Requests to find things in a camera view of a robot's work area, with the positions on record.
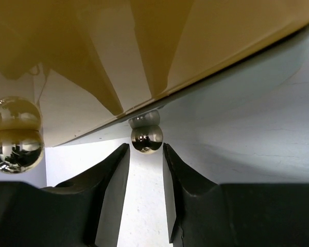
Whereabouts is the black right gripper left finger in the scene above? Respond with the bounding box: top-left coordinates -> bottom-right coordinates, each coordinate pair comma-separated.
0,144 -> 130,246

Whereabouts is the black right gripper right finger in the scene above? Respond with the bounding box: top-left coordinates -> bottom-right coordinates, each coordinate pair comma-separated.
163,144 -> 309,246

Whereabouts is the grey bottom drawer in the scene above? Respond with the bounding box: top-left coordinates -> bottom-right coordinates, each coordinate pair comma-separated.
76,25 -> 309,182

